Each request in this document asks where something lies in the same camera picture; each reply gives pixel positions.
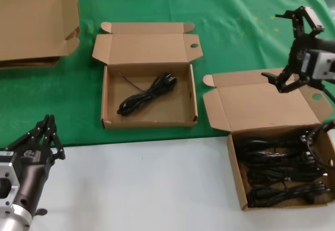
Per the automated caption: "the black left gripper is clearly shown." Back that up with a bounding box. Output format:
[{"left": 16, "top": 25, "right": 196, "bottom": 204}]
[{"left": 5, "top": 114, "right": 66, "bottom": 215}]

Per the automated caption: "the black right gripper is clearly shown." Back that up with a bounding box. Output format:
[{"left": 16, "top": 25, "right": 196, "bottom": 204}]
[{"left": 261, "top": 5, "right": 335, "bottom": 94}]

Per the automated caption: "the thin black wire tie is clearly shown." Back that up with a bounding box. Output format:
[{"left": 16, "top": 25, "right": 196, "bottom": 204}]
[{"left": 118, "top": 70, "right": 142, "bottom": 90}]

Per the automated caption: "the black power cable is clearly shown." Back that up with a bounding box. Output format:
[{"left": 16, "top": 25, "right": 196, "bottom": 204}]
[
  {"left": 239, "top": 149, "right": 323, "bottom": 168},
  {"left": 116, "top": 72, "right": 179, "bottom": 117},
  {"left": 247, "top": 181, "right": 331, "bottom": 208},
  {"left": 234, "top": 133, "right": 316, "bottom": 151},
  {"left": 245, "top": 164, "right": 329, "bottom": 184}
]

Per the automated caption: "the green tablecloth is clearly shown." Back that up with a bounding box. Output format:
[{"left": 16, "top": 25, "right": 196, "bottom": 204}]
[{"left": 0, "top": 0, "right": 335, "bottom": 148}]

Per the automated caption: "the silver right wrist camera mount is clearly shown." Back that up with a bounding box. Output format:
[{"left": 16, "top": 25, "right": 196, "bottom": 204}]
[{"left": 302, "top": 49, "right": 335, "bottom": 81}]

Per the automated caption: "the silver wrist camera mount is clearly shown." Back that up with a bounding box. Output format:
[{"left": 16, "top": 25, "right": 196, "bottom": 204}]
[
  {"left": 0, "top": 150, "right": 21, "bottom": 208},
  {"left": 302, "top": 49, "right": 335, "bottom": 81}
]

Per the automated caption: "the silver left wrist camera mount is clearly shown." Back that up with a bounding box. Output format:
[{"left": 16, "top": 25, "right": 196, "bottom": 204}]
[{"left": 0, "top": 150, "right": 21, "bottom": 208}]

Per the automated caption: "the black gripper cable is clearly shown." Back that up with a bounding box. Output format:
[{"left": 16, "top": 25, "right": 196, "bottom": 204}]
[{"left": 305, "top": 85, "right": 335, "bottom": 169}]

